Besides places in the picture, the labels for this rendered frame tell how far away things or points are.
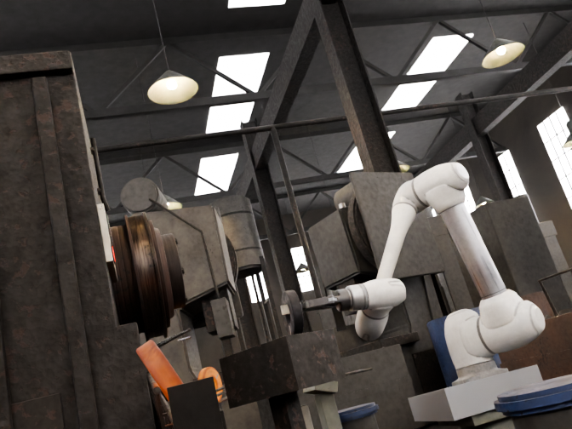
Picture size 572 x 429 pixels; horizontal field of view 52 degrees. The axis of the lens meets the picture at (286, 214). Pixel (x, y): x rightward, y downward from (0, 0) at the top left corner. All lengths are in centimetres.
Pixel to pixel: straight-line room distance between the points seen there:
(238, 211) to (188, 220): 630
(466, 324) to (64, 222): 154
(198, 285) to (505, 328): 307
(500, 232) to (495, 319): 438
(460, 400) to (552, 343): 181
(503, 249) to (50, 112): 544
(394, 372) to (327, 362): 307
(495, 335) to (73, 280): 152
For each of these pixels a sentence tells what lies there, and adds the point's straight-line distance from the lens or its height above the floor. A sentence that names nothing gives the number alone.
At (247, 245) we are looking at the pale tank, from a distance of 1113.
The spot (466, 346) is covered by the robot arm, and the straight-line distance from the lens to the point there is 243.
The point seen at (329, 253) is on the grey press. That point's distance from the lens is 588.
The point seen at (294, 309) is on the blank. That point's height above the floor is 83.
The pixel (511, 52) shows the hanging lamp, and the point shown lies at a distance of 932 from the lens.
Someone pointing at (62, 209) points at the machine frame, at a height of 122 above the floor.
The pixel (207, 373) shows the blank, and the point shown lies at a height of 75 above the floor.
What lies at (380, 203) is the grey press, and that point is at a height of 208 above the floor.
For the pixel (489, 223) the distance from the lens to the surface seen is 671.
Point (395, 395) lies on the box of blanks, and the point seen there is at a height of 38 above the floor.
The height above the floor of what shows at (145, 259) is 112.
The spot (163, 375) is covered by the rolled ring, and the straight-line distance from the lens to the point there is 98.
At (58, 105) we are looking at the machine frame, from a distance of 195.
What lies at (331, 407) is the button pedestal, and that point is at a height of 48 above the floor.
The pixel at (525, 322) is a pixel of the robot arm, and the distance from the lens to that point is 232.
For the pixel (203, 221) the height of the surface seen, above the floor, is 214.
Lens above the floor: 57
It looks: 17 degrees up
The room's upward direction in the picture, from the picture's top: 15 degrees counter-clockwise
